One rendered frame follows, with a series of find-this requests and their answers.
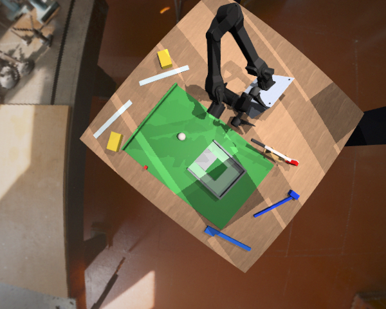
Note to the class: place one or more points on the white flat bar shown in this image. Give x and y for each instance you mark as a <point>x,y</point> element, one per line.
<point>112,119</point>
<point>163,75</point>

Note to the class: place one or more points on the green putting mat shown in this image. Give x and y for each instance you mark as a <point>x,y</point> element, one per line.
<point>157,146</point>

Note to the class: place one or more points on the yellow rectangular block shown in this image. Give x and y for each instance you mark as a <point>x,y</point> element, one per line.
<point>165,59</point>
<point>114,142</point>

